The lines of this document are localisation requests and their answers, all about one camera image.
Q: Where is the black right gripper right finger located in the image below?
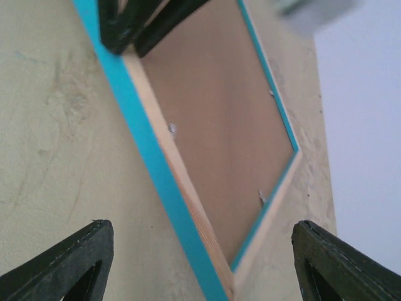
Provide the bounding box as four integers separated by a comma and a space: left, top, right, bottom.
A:
291, 220, 400, 300

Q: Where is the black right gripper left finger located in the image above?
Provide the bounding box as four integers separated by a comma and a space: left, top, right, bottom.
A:
1, 219, 114, 300

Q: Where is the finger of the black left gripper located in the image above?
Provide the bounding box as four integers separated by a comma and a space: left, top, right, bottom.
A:
134, 0, 208, 58
98, 0, 162, 55

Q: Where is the brown cardboard backing board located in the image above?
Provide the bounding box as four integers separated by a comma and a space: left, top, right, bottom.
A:
142, 1, 293, 262

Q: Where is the teal wooden picture frame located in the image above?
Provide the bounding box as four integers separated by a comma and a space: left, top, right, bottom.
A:
74, 1, 302, 300

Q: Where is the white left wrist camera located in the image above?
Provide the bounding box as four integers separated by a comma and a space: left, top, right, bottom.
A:
271, 0, 362, 36

